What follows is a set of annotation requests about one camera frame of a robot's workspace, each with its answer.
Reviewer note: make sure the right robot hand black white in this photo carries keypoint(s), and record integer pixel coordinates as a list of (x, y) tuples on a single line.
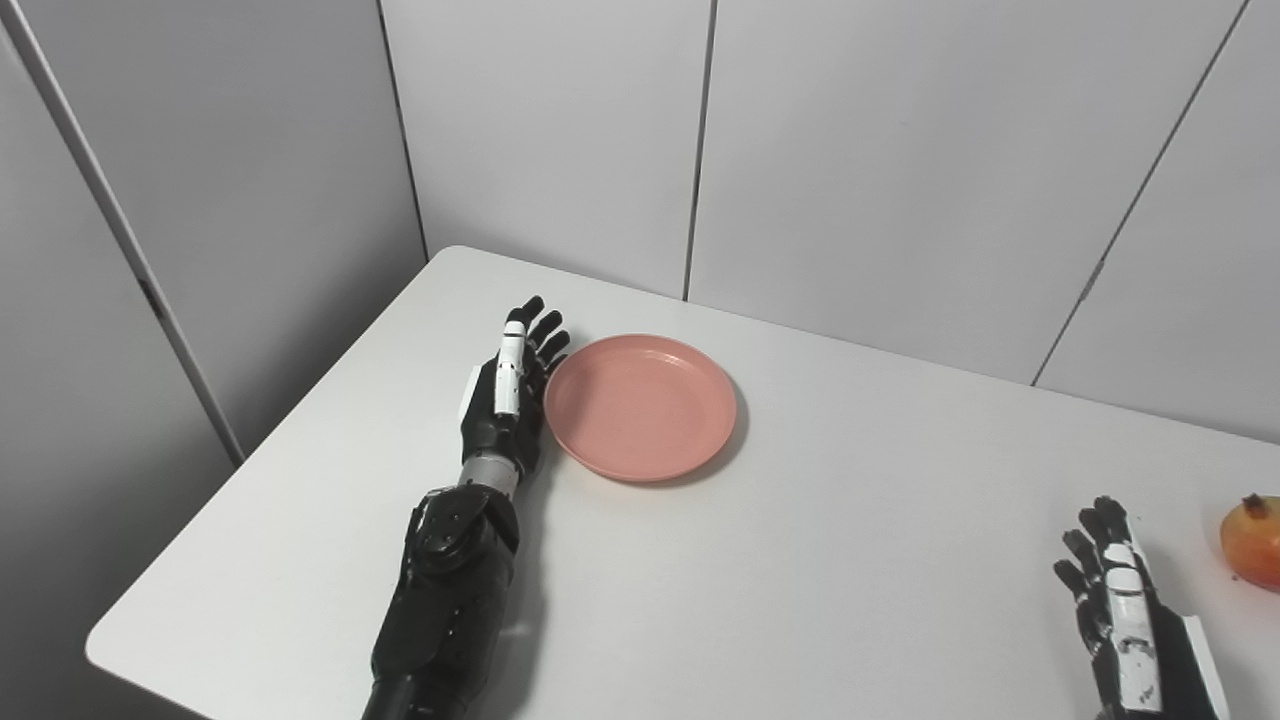
[(1130, 630)]

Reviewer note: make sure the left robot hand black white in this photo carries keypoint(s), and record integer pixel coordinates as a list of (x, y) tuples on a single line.
[(508, 400)]

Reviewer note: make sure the pink plate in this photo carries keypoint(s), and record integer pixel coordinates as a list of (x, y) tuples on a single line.
[(640, 407)]

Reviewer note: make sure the red yellow pomegranate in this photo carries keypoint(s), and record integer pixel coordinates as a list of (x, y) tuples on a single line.
[(1254, 542)]

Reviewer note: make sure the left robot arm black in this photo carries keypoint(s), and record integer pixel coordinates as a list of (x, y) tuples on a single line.
[(450, 590)]

